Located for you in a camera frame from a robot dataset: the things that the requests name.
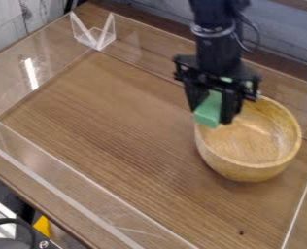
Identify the black cable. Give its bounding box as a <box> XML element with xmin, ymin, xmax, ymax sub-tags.
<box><xmin>0</xmin><ymin>217</ymin><xmax>35</xmax><ymax>249</ymax></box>

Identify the green rectangular block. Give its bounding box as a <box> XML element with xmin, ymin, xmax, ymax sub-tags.
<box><xmin>192</xmin><ymin>76</ymin><xmax>255</xmax><ymax>129</ymax></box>

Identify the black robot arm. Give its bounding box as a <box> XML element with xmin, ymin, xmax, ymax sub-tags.
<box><xmin>173</xmin><ymin>0</ymin><xmax>261</xmax><ymax>128</ymax></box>

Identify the yellow tag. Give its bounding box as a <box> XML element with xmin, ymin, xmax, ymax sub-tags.
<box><xmin>32</xmin><ymin>216</ymin><xmax>51</xmax><ymax>237</ymax></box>

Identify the brown wooden bowl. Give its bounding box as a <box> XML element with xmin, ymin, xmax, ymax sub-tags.
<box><xmin>195</xmin><ymin>96</ymin><xmax>301</xmax><ymax>183</ymax></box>

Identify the clear acrylic tray wall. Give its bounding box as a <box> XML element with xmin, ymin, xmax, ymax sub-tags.
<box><xmin>0</xmin><ymin>122</ymin><xmax>197</xmax><ymax>249</ymax></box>

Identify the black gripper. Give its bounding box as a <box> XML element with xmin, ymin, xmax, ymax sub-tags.
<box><xmin>173</xmin><ymin>23</ymin><xmax>261</xmax><ymax>125</ymax></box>

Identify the clear acrylic corner bracket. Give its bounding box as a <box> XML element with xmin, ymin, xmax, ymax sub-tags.
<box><xmin>69</xmin><ymin>13</ymin><xmax>116</xmax><ymax>52</ymax></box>

